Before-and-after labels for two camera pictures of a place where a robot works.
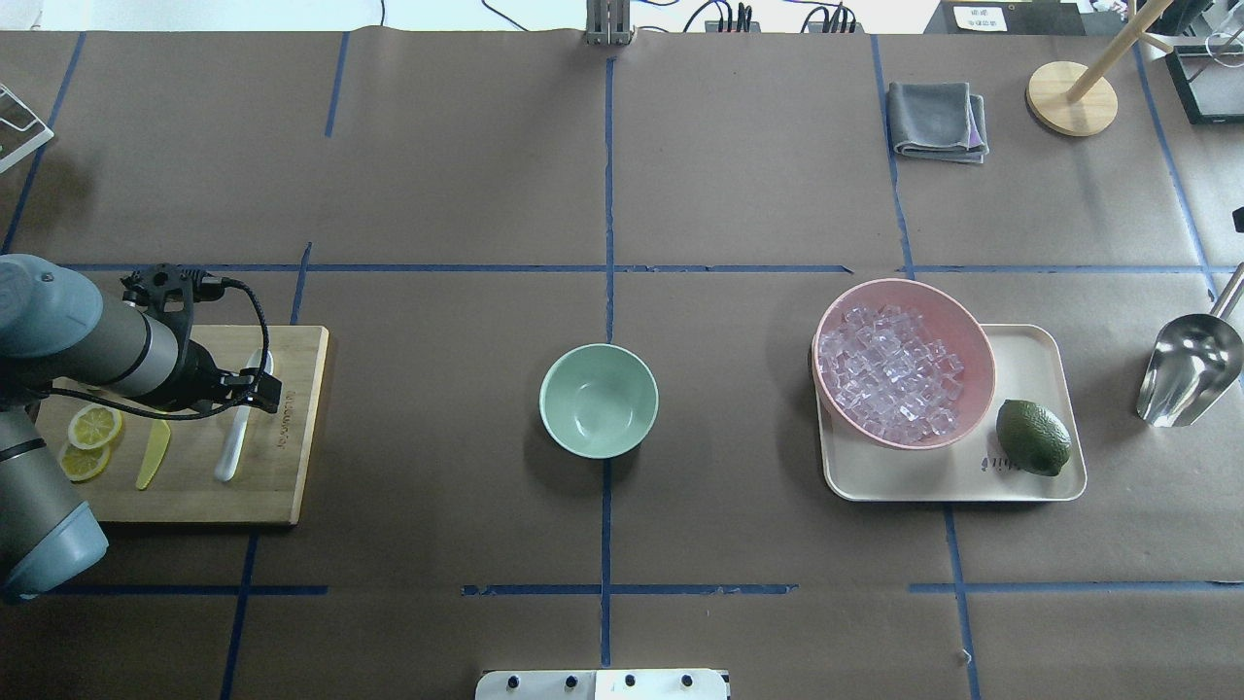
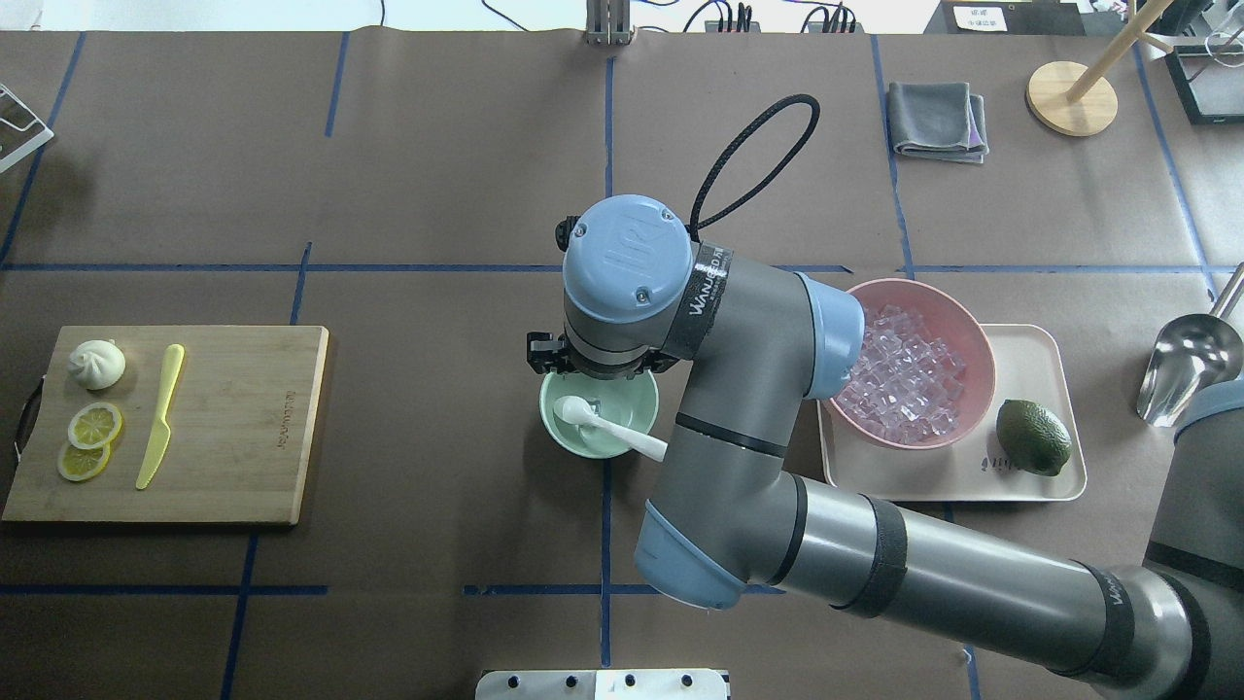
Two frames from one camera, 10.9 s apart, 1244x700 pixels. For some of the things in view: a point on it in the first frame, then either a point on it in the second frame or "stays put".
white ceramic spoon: x=239 y=423 → x=575 y=410
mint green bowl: x=599 y=400 stays put
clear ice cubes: x=881 y=367 stays put
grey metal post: x=607 y=22 stays put
